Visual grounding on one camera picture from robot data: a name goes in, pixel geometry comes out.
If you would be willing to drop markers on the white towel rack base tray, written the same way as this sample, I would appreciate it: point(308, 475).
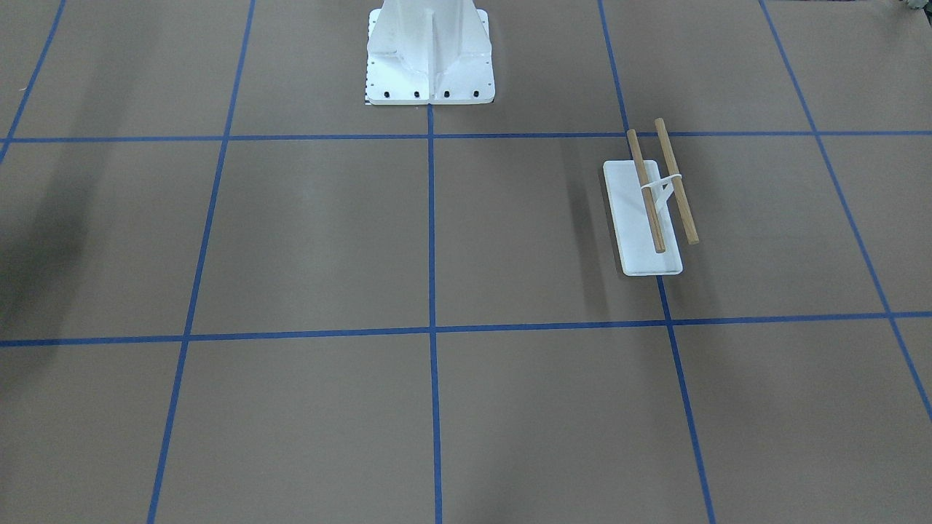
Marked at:
point(634, 244)

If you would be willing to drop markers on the wooden rack bar inner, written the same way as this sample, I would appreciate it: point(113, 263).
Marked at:
point(646, 192)

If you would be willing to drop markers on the wooden rack bar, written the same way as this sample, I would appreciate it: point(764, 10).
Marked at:
point(688, 221)
point(646, 192)

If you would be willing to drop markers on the wooden rack bar outer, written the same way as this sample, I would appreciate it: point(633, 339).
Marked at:
point(688, 221)

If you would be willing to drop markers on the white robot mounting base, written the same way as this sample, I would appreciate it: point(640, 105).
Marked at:
point(429, 52)

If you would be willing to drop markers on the brown table mat blue grid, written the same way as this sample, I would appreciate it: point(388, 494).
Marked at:
point(234, 292)

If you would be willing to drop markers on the white rack bracket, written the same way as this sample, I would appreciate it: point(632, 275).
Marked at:
point(662, 189)

